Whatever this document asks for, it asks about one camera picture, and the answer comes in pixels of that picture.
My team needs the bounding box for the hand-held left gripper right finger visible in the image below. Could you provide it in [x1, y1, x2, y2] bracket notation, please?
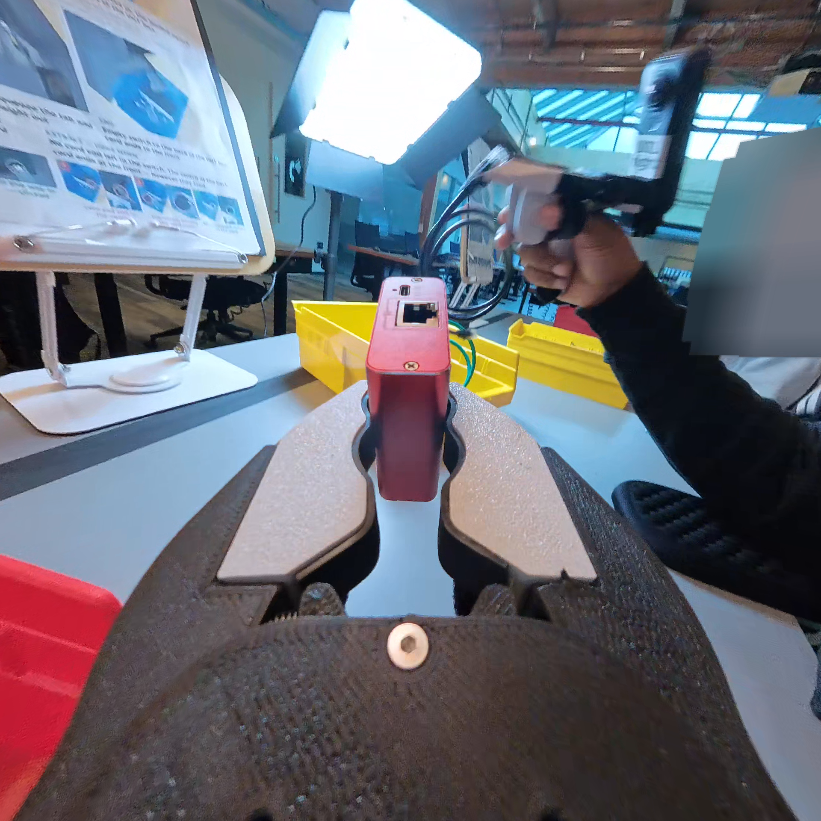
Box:
[439, 381, 599, 617]

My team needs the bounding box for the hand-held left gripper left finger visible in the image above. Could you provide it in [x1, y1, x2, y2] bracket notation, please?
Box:
[217, 380, 379, 620]

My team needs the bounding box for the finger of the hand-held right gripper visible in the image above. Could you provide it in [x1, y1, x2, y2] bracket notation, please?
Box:
[484, 157, 568, 193]
[510, 186, 567, 248]

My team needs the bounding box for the black ethernet cable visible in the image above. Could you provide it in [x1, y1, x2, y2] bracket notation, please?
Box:
[420, 146, 520, 322]

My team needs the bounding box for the red ethernet splitter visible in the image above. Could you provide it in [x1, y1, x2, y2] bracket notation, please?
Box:
[366, 277, 452, 502]

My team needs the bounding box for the green ethernet cable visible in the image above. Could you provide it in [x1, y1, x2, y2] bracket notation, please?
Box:
[448, 330, 478, 391]

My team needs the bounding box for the yellow plastic bin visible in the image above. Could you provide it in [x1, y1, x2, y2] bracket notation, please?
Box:
[507, 319, 631, 411]
[293, 300, 519, 407]

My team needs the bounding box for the red plastic bin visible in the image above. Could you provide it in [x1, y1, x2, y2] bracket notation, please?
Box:
[0, 555, 123, 821]
[555, 307, 600, 337]

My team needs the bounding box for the person's right forearm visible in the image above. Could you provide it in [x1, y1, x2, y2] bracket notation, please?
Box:
[574, 260, 821, 617]

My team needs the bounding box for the person's right hand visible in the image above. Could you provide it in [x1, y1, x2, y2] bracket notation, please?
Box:
[494, 205, 642, 307]

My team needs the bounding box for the overhead studio light panel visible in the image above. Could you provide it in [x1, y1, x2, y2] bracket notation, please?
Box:
[271, 0, 504, 190]

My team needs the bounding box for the black mesh chair armrest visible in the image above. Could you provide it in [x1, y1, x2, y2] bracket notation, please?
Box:
[611, 480, 821, 620]

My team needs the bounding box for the printed instruction sheet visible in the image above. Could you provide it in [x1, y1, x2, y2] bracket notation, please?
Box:
[0, 0, 265, 256]

